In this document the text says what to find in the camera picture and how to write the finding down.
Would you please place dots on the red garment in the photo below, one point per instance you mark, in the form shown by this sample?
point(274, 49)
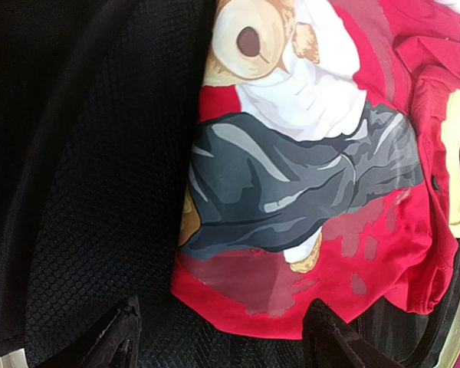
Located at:
point(320, 163)

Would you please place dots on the yellow garment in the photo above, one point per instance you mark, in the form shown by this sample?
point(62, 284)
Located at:
point(458, 165)

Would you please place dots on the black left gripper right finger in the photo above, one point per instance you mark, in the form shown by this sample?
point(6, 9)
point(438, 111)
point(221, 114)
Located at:
point(330, 342)

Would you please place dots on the pale green hard-shell suitcase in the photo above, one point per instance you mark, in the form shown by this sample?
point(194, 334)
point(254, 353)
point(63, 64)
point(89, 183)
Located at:
point(99, 102)

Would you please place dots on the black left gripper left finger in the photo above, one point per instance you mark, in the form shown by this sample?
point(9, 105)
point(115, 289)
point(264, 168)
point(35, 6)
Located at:
point(113, 342)

